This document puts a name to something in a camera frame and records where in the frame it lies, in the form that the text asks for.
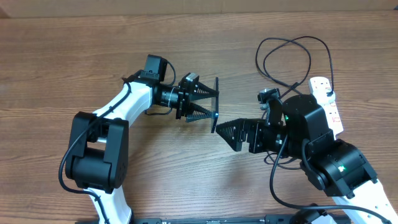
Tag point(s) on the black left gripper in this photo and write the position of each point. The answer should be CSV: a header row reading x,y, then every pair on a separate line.
x,y
189,93

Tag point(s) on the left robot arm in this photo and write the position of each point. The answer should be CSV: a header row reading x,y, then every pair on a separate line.
x,y
96,161

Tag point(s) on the blue Galaxy smartphone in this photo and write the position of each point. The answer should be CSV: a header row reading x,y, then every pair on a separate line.
x,y
215,106

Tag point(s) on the white charger plug adapter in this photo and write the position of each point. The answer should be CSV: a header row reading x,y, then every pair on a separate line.
x,y
324,97

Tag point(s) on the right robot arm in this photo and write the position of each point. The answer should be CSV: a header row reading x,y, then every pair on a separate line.
x,y
298,128

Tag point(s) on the white power strip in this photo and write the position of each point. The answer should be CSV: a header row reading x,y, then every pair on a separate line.
x,y
331,110

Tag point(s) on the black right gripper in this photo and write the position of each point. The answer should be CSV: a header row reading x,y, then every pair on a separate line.
x,y
254,127

